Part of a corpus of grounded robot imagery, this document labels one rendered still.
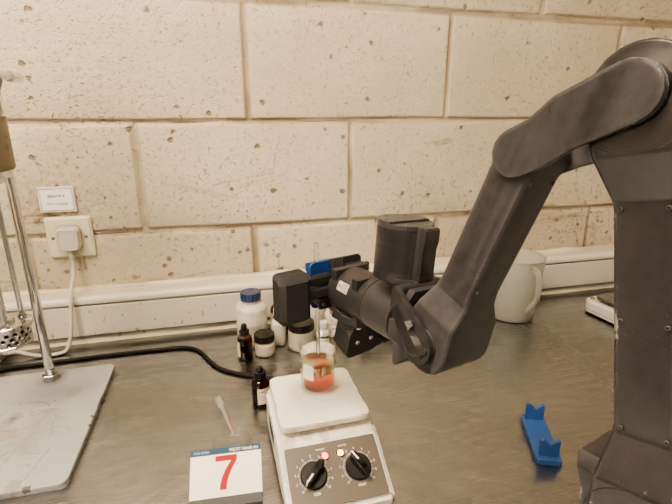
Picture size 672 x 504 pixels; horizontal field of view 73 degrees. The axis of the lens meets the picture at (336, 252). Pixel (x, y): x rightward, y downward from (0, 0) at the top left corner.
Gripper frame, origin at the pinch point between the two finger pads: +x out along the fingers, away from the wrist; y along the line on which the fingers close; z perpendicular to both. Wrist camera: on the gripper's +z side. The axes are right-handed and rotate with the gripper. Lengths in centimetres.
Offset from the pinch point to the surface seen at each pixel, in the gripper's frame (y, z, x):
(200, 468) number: -18.2, 23.3, 0.9
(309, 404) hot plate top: -3.9, 17.2, -2.7
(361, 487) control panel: -3.4, 22.4, -13.8
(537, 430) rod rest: 26.6, 25.2, -17.7
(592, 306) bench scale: 76, 24, 0
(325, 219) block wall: 24.9, 3.4, 38.4
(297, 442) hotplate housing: -7.7, 19.3, -6.1
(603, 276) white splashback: 95, 23, 8
